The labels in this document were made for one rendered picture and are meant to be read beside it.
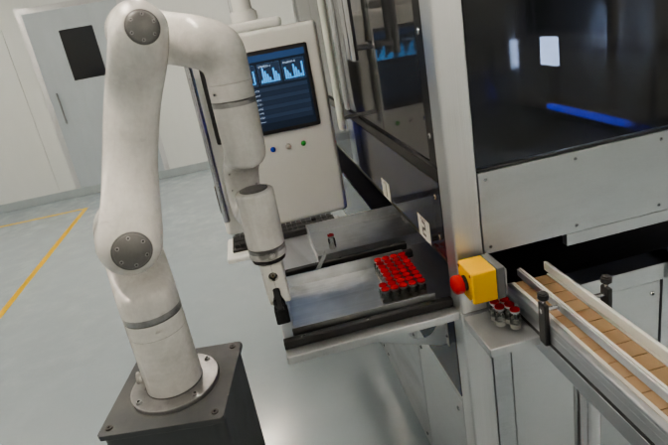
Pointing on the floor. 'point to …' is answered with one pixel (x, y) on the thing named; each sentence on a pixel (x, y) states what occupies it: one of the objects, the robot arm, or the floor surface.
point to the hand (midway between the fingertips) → (281, 314)
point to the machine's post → (455, 166)
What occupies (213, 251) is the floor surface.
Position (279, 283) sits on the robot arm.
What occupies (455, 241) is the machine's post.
